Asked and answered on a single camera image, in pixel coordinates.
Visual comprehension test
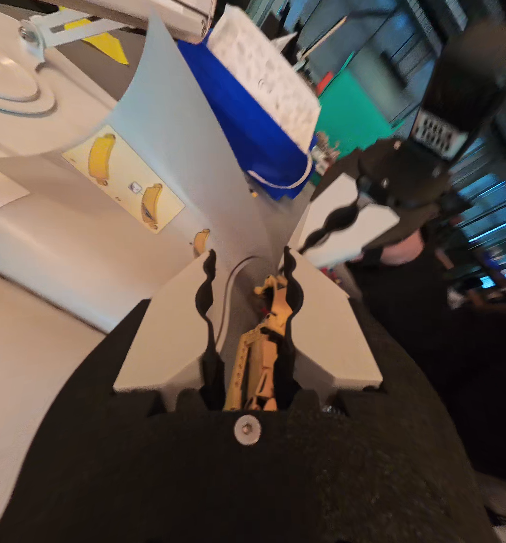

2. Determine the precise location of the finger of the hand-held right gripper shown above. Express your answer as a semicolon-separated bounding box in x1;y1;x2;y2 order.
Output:
302;203;402;269
288;172;361;255

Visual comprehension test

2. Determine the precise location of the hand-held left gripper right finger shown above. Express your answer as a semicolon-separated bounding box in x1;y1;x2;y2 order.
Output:
282;245;385;397

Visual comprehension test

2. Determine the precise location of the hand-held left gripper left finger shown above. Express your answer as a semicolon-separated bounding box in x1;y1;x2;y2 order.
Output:
112;249;227;411

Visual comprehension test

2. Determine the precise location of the instruction booklet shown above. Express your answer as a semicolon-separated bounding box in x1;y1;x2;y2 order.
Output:
0;8;306;522

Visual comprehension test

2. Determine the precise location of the person's right forearm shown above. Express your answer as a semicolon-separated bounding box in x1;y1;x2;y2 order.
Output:
351;250;506;480

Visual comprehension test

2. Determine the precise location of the grey desk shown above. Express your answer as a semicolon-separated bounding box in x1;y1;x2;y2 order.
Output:
56;30;364;298

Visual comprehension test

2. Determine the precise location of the person's right hand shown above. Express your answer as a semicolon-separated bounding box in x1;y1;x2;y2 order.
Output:
382;230;427;266

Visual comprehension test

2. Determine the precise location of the yellow toy brick car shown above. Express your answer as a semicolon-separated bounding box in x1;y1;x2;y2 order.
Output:
223;273;297;411

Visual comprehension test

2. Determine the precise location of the blue plastic bin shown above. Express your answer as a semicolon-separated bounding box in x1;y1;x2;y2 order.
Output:
177;38;318;200

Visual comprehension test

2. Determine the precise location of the white patterned paper bag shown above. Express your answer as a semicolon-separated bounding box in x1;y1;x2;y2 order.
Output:
206;4;321;189

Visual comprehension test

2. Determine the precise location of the yellow tape strip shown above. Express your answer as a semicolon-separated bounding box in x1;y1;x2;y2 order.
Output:
60;19;130;65

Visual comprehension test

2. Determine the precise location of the wooden document stand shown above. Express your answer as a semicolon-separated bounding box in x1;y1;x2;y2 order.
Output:
0;0;217;116

